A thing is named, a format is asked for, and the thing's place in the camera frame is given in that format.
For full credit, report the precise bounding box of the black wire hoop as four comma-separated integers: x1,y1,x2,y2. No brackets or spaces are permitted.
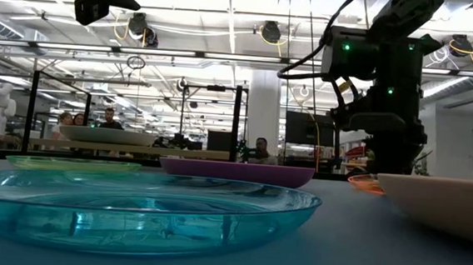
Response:
126,55,147,71

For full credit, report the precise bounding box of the orange transparent plate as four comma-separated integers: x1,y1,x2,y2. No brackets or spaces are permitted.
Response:
346,172,387,198

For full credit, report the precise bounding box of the purple plate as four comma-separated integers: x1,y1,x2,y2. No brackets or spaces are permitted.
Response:
157,157,316,192

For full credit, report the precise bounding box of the green transparent plate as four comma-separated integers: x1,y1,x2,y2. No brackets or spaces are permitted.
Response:
4,152,143,179

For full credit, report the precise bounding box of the background black rig frame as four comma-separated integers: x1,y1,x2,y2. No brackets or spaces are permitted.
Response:
177,81,251,164

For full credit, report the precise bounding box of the yellow cable tag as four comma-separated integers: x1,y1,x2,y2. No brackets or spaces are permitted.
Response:
338,78,355,95

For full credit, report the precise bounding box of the small dark screen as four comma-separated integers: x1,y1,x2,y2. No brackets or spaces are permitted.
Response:
206,130,233,153

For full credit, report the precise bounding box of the black monitor screen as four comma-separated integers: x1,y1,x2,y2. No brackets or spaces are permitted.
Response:
283,109,337,148

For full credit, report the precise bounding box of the blue transparent plate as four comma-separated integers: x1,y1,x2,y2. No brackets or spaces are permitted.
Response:
0,161,325,265

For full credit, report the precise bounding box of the silver ventilation duct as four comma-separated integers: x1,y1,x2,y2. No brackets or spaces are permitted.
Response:
0,9,50,56
420,49,473,113

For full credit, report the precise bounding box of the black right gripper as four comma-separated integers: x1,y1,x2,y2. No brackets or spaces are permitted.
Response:
345,110,430,178

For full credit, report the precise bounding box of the black right camera cable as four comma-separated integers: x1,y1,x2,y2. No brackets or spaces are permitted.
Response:
276,0,368,86

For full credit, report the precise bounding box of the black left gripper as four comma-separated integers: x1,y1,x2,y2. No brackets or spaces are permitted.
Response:
59,0,143,31

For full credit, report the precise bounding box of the black hanging cable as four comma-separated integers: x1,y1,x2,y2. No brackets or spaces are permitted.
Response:
295,0,331,173

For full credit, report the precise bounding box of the white building column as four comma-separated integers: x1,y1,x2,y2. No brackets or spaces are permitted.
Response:
244,68,285,166

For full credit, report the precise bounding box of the wooden shelf black frame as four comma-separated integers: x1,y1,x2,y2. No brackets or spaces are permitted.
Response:
21,69,245,170

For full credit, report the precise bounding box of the long ceiling light rail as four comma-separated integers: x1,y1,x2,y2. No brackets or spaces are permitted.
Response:
0,37,473,80

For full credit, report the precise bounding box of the cream bowl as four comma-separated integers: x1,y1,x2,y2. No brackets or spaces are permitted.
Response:
372,172,473,247

